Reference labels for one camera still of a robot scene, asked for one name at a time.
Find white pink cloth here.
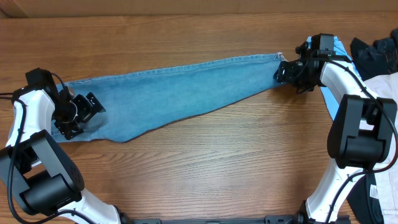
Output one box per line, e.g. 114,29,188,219
357,72,398,224

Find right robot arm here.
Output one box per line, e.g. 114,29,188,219
274,34,397,223

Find dark patterned garment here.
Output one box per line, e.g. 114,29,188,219
350,29,397,81

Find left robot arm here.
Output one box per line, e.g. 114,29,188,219
1,68,131,224

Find light blue denim jeans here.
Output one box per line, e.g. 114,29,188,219
67,52,285,142

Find black garment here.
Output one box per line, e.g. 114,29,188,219
347,174,384,224

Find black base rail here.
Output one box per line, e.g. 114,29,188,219
129,215,304,224

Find light blue t-shirt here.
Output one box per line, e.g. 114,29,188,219
320,36,364,120

